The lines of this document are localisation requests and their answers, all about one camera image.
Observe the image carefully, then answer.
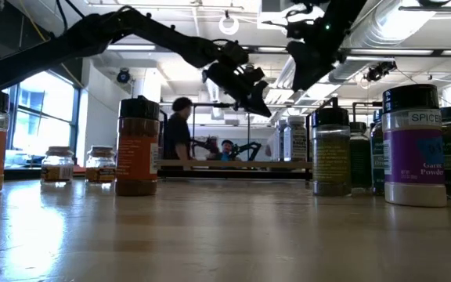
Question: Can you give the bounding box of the large window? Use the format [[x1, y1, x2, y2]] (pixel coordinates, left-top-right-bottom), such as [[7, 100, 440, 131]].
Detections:
[[4, 70, 81, 169]]

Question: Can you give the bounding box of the small clear glass jar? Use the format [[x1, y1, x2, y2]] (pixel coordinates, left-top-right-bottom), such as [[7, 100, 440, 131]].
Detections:
[[85, 145, 117, 185], [40, 146, 75, 185]]

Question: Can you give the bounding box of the person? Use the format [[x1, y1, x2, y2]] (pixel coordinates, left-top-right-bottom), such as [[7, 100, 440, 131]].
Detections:
[[162, 96, 195, 161], [217, 139, 236, 161]]

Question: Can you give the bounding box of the black ceiling spotlight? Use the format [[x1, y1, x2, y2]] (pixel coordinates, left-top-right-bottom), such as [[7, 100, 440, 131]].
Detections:
[[360, 60, 398, 84]]

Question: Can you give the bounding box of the long ceiling light strip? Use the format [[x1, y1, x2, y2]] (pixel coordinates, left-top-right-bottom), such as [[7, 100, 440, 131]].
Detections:
[[106, 43, 451, 57]]

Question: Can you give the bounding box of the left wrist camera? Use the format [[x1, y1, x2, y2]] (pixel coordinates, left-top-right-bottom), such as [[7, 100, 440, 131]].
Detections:
[[219, 40, 250, 67]]

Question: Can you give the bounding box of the silver ventilation duct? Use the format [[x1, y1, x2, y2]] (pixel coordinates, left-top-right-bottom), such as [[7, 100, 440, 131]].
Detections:
[[329, 0, 440, 84]]

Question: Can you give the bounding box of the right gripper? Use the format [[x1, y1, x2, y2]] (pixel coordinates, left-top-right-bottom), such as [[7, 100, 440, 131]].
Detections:
[[286, 15, 348, 92]]

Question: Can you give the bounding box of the olive herb jar black lid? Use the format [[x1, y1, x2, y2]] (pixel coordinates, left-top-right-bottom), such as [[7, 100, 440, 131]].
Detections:
[[311, 106, 352, 197]]

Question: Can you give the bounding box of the black metal wood shelf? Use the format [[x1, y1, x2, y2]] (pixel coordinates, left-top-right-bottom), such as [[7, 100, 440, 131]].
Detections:
[[155, 96, 340, 182]]

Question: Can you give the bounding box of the black round wall speaker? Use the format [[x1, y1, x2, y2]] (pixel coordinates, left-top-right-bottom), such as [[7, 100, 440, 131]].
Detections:
[[116, 68, 132, 85]]

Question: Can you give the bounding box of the white hanging ring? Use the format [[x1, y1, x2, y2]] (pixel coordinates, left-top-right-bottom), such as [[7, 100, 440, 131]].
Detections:
[[218, 14, 240, 35]]

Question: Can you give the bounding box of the purple garlic powder jar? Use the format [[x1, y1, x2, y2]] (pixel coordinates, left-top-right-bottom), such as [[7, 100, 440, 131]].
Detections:
[[381, 84, 449, 208]]

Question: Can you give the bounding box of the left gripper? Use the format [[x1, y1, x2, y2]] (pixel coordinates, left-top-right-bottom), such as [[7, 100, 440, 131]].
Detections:
[[203, 61, 272, 118]]

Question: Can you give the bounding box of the black background camera stand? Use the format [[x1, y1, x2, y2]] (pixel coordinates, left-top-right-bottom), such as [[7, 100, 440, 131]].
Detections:
[[352, 100, 383, 123]]

